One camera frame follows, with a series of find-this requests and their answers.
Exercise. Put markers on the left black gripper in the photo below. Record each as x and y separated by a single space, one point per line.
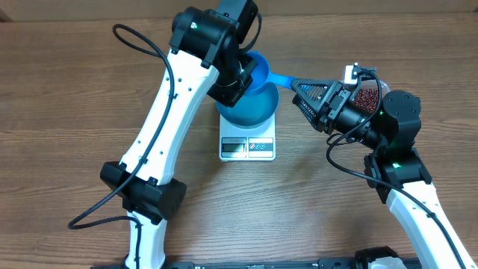
231 99

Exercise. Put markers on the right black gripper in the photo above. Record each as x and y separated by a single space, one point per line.
332 107

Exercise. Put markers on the blue plastic measuring scoop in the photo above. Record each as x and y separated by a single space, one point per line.
262 74

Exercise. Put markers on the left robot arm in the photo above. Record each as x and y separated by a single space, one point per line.
205 59

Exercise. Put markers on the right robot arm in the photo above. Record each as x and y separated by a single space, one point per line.
387 122

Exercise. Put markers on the blue metal bowl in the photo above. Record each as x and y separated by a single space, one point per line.
252 110

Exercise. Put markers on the white digital kitchen scale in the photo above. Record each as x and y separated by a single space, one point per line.
255 144

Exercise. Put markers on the red adzuki beans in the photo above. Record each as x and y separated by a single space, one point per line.
367 100

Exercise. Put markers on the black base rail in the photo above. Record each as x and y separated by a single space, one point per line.
376 257

